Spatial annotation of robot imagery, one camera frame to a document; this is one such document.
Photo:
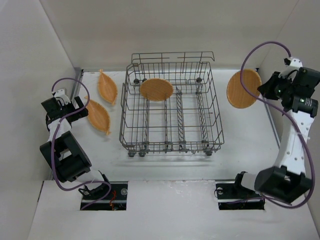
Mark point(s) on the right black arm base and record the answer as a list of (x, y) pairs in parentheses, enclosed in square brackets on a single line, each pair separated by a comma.
[(231, 197)]

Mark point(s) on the round orange woven plate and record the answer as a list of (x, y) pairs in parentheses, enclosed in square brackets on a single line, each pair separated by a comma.
[(237, 96), (156, 89)]

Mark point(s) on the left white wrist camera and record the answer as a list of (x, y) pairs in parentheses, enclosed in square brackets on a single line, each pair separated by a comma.
[(60, 96)]

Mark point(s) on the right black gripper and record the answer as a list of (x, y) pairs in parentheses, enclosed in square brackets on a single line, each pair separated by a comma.
[(271, 85)]

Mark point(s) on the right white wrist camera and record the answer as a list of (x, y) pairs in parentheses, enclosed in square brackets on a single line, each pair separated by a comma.
[(291, 64)]

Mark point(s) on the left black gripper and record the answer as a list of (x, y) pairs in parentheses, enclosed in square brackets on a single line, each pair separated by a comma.
[(75, 110)]

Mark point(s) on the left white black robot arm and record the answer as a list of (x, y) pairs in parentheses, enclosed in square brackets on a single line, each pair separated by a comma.
[(70, 160)]

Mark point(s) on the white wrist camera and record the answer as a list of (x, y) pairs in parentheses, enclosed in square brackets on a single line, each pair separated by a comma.
[(60, 96), (291, 64)]

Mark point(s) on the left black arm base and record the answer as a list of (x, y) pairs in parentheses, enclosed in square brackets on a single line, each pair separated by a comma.
[(103, 198)]

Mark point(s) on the leaf-shaped orange woven plate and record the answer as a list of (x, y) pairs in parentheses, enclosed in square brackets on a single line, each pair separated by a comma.
[(107, 88)]

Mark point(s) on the grey wire dish rack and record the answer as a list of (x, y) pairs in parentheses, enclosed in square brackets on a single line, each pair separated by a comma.
[(189, 121)]

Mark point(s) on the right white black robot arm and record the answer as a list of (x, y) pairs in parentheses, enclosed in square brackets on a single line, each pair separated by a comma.
[(286, 180)]

